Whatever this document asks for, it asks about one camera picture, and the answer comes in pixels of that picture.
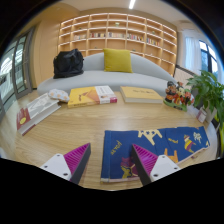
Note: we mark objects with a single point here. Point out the three-figure figurine set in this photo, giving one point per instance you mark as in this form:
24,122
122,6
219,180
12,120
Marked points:
176,96

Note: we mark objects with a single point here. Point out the red and white book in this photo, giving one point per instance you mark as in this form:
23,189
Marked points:
38,111

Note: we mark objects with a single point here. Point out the green potted plant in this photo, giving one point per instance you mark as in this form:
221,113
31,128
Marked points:
208,91

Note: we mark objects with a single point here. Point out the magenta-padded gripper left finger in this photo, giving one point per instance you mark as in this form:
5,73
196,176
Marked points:
56,165

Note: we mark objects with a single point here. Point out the yellow cushion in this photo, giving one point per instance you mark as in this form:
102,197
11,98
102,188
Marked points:
117,60

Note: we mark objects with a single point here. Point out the black bag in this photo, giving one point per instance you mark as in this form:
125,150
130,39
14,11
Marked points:
68,63

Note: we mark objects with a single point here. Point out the wooden wall shelf unit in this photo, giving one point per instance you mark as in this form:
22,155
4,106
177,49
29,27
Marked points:
116,41

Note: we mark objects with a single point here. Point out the glass door with grey frame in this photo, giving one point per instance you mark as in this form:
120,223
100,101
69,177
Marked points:
18,66

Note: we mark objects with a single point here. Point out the white spotted pouch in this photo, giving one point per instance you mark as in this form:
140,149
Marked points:
59,95

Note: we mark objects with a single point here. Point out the blue printed towel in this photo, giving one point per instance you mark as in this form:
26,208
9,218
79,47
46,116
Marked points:
116,160

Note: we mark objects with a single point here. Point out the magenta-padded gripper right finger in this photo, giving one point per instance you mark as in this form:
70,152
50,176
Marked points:
163,166

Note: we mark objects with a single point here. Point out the white sheer curtain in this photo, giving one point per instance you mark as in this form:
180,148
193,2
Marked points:
192,55

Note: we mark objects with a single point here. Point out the small white and red can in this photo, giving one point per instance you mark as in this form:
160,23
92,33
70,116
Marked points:
201,115

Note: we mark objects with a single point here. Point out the grey curved sofa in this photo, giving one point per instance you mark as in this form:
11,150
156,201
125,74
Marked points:
100,80

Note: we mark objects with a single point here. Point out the long ceiling light strip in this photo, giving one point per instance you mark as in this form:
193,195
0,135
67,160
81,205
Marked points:
132,4

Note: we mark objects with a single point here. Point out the dark-framed window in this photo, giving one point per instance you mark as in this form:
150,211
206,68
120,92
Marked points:
208,58

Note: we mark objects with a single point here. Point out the plain yellow book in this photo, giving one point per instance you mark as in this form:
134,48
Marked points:
140,94

